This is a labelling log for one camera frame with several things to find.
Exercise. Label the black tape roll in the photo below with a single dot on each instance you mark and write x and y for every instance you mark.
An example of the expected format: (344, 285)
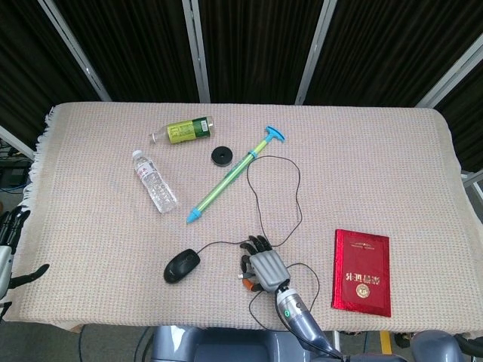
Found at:
(222, 157)

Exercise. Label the clear plastic water bottle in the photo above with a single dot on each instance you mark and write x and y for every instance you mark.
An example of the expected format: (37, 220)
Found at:
(156, 184)

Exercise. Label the dark pleated partition curtain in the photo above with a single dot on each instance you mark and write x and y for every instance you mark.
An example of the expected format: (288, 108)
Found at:
(256, 49)
(139, 49)
(385, 49)
(34, 64)

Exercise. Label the green blue toy water pump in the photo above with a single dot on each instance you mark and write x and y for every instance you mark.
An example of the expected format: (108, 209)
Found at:
(226, 181)

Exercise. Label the black computer mouse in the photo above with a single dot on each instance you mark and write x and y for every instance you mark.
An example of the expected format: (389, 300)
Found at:
(181, 267)

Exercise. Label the grey partition frame post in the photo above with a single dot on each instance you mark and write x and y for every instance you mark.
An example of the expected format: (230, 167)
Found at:
(75, 53)
(453, 73)
(198, 53)
(15, 141)
(315, 53)

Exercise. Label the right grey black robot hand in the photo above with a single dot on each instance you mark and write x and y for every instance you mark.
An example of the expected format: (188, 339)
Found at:
(269, 269)

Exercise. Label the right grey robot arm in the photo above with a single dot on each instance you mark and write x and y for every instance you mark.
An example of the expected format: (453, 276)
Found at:
(298, 313)

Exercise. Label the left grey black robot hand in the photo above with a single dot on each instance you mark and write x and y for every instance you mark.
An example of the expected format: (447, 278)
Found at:
(7, 264)

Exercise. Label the green label plastic bottle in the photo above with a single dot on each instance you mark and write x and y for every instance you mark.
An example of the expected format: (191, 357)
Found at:
(186, 129)

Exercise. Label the beige woven tablecloth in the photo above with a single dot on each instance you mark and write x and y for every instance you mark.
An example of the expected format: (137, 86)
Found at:
(94, 245)

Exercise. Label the red certificate booklet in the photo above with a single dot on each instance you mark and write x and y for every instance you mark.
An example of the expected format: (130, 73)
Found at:
(362, 275)

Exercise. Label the grey robot torso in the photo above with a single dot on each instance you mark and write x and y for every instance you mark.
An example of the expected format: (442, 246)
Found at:
(226, 347)

